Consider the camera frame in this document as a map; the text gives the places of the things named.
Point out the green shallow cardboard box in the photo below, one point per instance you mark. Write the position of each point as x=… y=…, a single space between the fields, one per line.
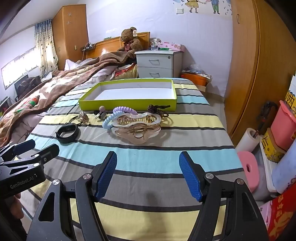
x=136 y=91

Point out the clear plastic bag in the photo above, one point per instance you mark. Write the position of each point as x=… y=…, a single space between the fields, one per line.
x=194 y=69

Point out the pink floral tissue box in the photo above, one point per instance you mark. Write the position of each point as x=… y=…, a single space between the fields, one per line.
x=175 y=47

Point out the clear glass cup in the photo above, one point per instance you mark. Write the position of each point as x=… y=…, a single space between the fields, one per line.
x=155 y=45

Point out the black smart band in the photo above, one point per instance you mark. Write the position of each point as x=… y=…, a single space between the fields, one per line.
x=69 y=127

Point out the large wooden wardrobe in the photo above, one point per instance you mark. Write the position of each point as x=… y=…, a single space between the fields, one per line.
x=245 y=69

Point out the white light switch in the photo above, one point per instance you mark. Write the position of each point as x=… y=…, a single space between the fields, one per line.
x=180 y=11

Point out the yellow paper bag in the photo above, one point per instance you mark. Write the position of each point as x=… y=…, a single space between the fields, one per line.
x=291 y=97

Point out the dark clothes on chair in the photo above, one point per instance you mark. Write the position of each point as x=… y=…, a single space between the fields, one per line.
x=27 y=85

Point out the white storage box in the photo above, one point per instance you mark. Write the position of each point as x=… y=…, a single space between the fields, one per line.
x=268 y=171

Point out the white and blue towel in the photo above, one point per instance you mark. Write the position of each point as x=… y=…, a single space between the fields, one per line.
x=285 y=171

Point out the window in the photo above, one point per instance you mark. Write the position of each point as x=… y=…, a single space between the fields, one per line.
x=18 y=67

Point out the dotted curtain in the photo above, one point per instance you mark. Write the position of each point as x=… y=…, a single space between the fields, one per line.
x=46 y=46

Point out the white pillow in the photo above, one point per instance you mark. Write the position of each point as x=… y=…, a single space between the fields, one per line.
x=70 y=64

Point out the orange box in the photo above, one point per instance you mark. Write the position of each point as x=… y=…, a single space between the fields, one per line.
x=196 y=80

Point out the pink plastic bin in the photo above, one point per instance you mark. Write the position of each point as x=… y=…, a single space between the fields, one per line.
x=284 y=125

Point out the cartoon children wall sticker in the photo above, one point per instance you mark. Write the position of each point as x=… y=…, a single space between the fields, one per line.
x=196 y=5

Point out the white paper roll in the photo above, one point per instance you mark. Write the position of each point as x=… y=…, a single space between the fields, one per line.
x=245 y=141

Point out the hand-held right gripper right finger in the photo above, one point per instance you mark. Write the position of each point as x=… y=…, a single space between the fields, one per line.
x=189 y=176

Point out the yellow and red pillow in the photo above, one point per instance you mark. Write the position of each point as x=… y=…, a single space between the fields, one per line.
x=127 y=73

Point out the tall wooden cabinet with stars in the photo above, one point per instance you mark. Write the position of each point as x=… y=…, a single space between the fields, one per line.
x=74 y=34

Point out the red printed bag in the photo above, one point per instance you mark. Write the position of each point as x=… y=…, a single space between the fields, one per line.
x=282 y=213

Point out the brown patterned blanket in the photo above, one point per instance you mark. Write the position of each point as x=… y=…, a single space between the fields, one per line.
x=69 y=76

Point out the yellow tin box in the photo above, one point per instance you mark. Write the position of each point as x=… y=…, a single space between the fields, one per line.
x=270 y=150

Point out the hair clip with round bead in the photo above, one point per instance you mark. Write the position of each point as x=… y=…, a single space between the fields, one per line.
x=102 y=108

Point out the dark metal tool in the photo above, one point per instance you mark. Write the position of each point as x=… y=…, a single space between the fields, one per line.
x=268 y=111

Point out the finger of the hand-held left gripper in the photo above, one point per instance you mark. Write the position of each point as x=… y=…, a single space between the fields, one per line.
x=25 y=146
x=49 y=151

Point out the wooden headboard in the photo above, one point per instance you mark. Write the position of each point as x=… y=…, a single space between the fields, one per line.
x=104 y=47

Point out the brown teddy bear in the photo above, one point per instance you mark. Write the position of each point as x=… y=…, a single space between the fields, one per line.
x=129 y=39

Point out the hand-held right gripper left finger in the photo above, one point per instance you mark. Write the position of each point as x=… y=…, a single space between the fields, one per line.
x=106 y=176

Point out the person's left hand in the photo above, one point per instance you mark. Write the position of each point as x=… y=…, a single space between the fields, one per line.
x=14 y=206

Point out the power strip on shelf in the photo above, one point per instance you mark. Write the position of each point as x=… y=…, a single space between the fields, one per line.
x=89 y=46

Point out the translucent beige hair claw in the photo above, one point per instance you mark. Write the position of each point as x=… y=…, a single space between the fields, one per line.
x=148 y=136

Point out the pink plastic stool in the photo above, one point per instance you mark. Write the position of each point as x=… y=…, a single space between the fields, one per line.
x=242 y=157

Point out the striped bed sheet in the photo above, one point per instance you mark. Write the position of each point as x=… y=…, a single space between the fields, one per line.
x=161 y=157

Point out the grey two-drawer nightstand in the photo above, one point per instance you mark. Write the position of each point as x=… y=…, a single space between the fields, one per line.
x=157 y=69

